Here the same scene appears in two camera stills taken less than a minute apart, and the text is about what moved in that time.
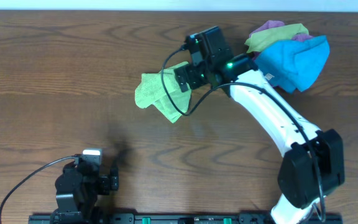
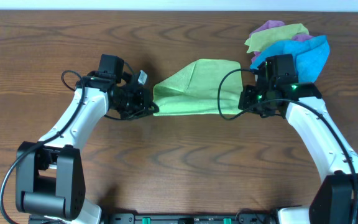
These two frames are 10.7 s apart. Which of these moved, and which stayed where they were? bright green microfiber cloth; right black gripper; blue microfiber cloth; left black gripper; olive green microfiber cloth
Moved: left black gripper; right black gripper; bright green microfiber cloth
Stayed: blue microfiber cloth; olive green microfiber cloth
